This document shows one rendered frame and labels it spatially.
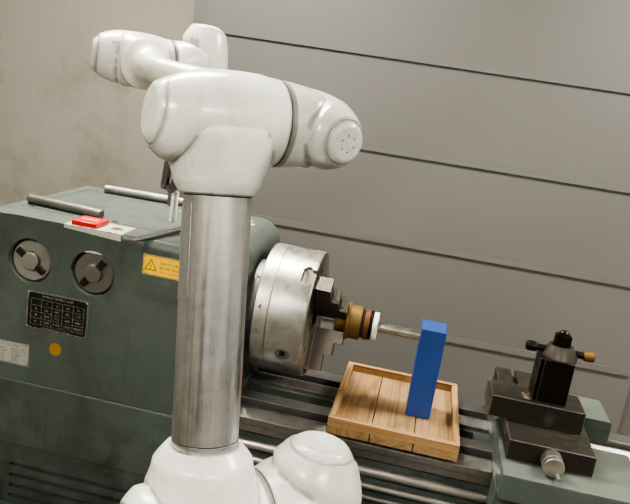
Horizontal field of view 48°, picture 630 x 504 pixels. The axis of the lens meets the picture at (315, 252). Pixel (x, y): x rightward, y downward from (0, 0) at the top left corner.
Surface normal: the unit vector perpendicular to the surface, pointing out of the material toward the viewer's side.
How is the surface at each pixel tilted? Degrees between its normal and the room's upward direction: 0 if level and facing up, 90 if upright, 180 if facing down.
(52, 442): 90
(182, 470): 46
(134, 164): 90
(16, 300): 90
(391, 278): 90
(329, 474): 56
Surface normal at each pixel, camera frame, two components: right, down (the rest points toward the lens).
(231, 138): 0.44, 0.20
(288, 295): -0.08, -0.29
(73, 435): -0.18, 0.20
